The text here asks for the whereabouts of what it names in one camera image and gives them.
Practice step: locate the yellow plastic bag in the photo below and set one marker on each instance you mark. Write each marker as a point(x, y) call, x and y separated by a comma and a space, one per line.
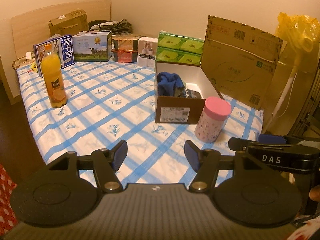
point(290, 28)

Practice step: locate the brown flat cardboard box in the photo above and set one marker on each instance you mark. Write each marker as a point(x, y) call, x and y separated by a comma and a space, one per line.
point(69, 24)

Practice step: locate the orange juice bottle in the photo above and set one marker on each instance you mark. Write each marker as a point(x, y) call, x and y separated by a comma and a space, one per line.
point(51, 71)

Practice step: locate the large brown cardboard box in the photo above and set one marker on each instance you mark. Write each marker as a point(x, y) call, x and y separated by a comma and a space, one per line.
point(240, 60)

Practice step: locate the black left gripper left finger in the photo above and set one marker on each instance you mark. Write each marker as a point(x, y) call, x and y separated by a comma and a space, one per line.
point(105, 165)

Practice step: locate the blue checked bed sheet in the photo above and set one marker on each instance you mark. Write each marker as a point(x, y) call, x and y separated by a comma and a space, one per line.
point(108, 102)

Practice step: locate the green tissue pack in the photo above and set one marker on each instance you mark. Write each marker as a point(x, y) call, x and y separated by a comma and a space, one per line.
point(176, 48)

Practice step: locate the pink lid floral tumbler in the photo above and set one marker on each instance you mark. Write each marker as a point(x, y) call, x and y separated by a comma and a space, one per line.
point(210, 123)

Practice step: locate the open brown shoe box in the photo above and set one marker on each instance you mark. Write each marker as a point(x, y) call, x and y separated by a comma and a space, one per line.
point(169, 109)

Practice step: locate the black bag pile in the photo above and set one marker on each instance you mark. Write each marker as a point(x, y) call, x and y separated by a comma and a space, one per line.
point(115, 27)

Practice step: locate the blue knitted glove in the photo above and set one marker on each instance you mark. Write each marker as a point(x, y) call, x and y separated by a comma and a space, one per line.
point(167, 82)

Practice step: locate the orange red gift boxes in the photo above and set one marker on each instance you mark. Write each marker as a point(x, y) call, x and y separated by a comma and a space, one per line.
point(125, 48)

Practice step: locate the cow picture milk carton box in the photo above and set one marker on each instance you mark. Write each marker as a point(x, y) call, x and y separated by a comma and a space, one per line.
point(92, 46)

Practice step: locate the grey knitted socks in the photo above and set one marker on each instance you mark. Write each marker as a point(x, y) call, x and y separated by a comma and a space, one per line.
point(184, 92)

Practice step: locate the white small product box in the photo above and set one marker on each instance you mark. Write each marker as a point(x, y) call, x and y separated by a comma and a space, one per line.
point(147, 47)

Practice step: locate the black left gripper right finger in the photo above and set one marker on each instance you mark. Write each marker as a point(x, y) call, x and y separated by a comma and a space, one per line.
point(206, 165)

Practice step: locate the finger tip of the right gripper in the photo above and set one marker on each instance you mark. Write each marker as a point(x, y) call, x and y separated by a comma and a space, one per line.
point(271, 139)

